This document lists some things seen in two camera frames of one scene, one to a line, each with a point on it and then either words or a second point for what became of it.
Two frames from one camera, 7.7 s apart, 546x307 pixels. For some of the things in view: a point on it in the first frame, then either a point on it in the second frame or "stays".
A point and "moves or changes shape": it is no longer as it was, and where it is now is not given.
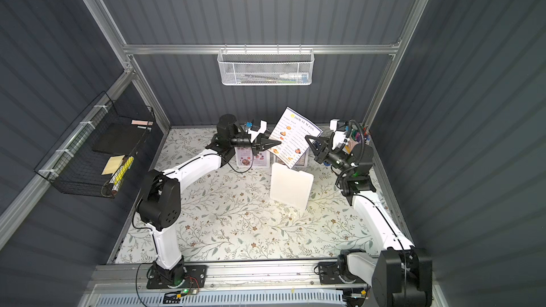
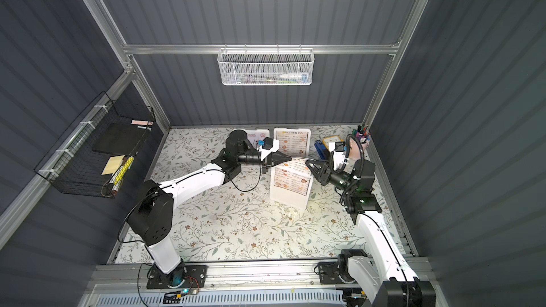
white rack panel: x=302 y=162 moves or changes shape
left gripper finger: x=267 y=143 → x=278 y=157
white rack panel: x=291 y=186 stays
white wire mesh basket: x=265 y=67 stays
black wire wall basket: x=95 y=154 stays
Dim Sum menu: x=296 y=133 → x=291 y=182
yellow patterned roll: x=117 y=178 stays
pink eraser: x=139 y=122 stays
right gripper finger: x=318 y=144 → x=320 y=170
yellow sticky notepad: x=112 y=164 stays
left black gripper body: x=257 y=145 → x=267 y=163
